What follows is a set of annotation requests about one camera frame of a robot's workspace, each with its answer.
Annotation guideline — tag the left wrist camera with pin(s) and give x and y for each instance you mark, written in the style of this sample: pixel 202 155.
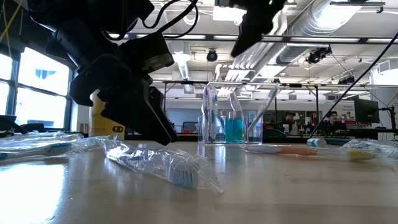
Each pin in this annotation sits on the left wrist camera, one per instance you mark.
pixel 146 53

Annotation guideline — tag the black monitor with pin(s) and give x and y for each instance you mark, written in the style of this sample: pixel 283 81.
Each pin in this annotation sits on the black monitor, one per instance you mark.
pixel 367 110

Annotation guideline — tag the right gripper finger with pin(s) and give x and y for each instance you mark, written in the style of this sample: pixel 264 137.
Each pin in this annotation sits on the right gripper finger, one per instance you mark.
pixel 250 31

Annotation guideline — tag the orange yellow toothbrush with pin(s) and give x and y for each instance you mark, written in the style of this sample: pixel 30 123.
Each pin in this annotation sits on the orange yellow toothbrush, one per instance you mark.
pixel 289 151

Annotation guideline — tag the person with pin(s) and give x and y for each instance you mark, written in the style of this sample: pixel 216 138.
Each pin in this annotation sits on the person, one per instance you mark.
pixel 333 119
pixel 290 119

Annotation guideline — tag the black dome camera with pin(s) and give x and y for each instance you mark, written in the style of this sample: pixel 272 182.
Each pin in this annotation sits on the black dome camera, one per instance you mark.
pixel 212 56

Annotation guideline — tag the yellow wipes canister white lid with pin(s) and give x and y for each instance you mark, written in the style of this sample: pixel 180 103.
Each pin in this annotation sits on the yellow wipes canister white lid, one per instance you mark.
pixel 99 124

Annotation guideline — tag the black ceiling spotlight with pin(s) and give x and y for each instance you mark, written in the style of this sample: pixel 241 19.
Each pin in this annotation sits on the black ceiling spotlight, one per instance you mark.
pixel 317 56

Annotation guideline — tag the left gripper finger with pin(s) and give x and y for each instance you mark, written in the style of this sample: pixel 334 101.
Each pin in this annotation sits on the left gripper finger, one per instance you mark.
pixel 136 115
pixel 158 102

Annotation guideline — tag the large glass window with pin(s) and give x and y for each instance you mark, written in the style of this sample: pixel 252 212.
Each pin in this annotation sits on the large glass window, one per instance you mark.
pixel 40 81

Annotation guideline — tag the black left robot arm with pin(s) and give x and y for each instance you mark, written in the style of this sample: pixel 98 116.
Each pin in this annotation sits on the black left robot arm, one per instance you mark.
pixel 93 12

